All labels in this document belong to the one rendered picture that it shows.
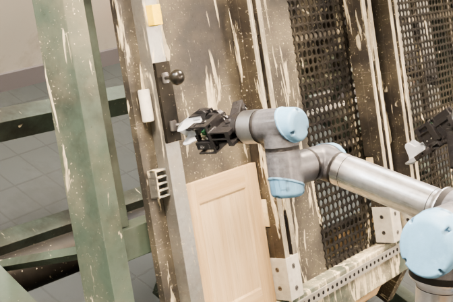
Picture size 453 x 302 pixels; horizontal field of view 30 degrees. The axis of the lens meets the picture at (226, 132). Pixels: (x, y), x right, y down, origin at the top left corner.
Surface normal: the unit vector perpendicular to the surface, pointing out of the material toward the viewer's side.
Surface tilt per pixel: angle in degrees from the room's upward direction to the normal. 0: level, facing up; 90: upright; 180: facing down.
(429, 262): 83
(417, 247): 83
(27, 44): 90
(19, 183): 0
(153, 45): 56
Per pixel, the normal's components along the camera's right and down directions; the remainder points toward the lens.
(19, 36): 0.78, 0.48
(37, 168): 0.29, -0.84
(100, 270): -0.64, 0.18
